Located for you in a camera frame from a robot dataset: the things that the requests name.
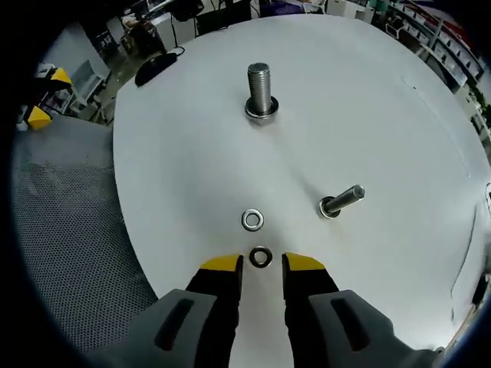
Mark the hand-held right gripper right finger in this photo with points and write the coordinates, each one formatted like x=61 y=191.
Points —
x=307 y=278

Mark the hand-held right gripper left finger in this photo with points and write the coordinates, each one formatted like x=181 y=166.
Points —
x=218 y=276

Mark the small threaded steel stud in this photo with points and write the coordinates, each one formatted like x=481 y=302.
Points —
x=345 y=199

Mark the large threaded steel stud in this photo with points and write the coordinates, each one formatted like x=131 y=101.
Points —
x=259 y=88

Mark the black computer mouse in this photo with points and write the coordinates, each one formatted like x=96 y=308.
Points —
x=153 y=69

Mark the grey mesh chair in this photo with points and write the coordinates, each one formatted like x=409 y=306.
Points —
x=76 y=230

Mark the shelving with white bins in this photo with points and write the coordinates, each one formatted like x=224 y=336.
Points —
x=441 y=38

